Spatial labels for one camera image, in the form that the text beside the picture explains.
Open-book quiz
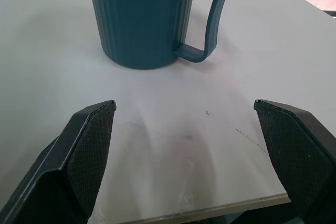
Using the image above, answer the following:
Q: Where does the teal ribbed plastic mug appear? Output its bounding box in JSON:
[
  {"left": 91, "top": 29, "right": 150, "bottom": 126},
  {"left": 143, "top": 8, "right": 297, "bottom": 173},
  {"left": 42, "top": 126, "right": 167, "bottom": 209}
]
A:
[{"left": 86, "top": 0, "right": 237, "bottom": 70}]

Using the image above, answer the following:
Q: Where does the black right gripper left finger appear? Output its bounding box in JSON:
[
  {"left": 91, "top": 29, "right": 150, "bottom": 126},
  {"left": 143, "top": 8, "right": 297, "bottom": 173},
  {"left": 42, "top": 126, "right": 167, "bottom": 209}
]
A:
[{"left": 0, "top": 100, "right": 117, "bottom": 224}]

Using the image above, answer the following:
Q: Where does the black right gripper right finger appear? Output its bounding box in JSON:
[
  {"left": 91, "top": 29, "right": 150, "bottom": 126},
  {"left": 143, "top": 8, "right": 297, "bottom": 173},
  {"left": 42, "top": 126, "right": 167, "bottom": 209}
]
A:
[{"left": 253, "top": 99, "right": 336, "bottom": 224}]

